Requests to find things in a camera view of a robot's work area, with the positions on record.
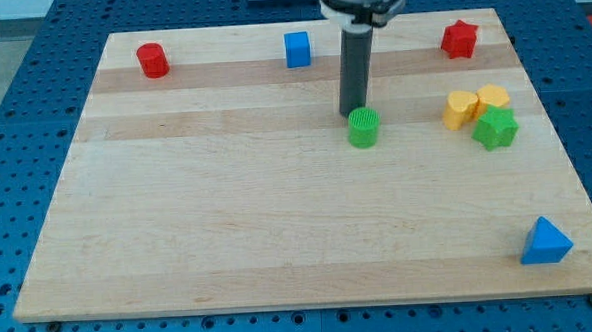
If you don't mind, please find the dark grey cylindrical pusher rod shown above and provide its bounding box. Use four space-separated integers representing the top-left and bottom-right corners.
338 29 373 118

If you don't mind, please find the green cylinder block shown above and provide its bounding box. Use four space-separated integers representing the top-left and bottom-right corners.
348 107 380 149

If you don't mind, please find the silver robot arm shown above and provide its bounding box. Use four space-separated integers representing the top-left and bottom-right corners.
319 0 406 118

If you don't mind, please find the blue cube block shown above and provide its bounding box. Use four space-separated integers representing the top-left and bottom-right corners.
283 31 312 68

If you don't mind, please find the red star block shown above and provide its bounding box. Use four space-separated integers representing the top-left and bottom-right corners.
441 20 478 59

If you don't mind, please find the light wooden board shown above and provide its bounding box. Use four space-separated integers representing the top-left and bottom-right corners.
13 8 592 323

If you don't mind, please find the yellow heart block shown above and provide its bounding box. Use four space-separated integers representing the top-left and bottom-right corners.
442 91 478 131

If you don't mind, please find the yellow hexagon block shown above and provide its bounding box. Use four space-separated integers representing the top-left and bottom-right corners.
474 84 510 119

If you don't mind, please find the green star block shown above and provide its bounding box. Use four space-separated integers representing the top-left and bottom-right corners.
472 105 520 151

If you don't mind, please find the red cylinder block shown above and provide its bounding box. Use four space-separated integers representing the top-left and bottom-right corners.
136 42 170 78

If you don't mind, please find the blue triangle block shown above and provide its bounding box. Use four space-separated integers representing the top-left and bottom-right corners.
520 216 574 265

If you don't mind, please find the blue perforated metal base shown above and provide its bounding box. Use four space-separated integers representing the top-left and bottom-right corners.
0 0 592 332

